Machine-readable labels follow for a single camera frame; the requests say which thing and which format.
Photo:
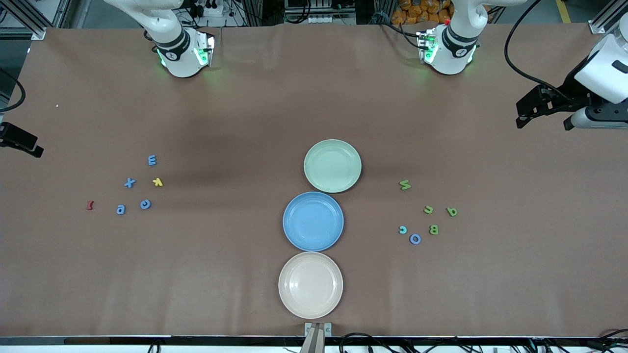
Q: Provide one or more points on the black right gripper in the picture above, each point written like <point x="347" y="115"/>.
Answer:
<point x="17" y="138"/>

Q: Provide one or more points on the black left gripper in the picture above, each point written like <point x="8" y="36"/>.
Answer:
<point x="572" y="91"/>

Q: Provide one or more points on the blue foam letter X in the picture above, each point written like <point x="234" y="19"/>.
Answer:
<point x="129" y="183"/>

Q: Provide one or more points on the blue foam letter a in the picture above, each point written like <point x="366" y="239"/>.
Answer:
<point x="120" y="210"/>

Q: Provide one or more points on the green foam letter q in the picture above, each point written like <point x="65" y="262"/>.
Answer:
<point x="452" y="212"/>

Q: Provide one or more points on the green foam letter n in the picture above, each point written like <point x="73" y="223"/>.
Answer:
<point x="428" y="211"/>

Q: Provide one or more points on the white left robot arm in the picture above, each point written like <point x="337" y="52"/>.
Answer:
<point x="456" y="54"/>

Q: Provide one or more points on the yellow foam letter K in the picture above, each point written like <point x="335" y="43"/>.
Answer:
<point x="157" y="182"/>

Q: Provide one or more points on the bag of oranges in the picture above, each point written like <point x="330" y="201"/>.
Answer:
<point x="422" y="11"/>

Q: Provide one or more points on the green foam letter M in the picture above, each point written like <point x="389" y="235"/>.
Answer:
<point x="405" y="185"/>

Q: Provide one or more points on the blue foam letter O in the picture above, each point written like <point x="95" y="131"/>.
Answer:
<point x="411" y="239"/>

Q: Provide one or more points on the pale green plate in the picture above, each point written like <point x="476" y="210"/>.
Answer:
<point x="332" y="176"/>

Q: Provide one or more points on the brown table cover sheet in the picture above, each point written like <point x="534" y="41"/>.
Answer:
<point x="245" y="122"/>

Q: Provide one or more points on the white power strip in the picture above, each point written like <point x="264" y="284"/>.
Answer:
<point x="212" y="9"/>

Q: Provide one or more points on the background equipment shelf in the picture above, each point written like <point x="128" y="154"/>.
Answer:
<point x="319" y="12"/>

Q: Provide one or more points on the blue plate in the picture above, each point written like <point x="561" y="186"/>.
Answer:
<point x="314" y="230"/>

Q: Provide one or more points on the beige plate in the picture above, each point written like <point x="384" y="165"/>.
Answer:
<point x="310" y="285"/>

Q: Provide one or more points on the aluminium frame profile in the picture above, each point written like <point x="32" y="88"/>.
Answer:
<point x="38" y="32"/>
<point x="598" y="27"/>

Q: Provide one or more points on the black table edge rail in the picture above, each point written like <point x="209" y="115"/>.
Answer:
<point x="196" y="340"/>

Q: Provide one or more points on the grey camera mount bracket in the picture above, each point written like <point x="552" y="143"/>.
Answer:
<point x="318" y="336"/>

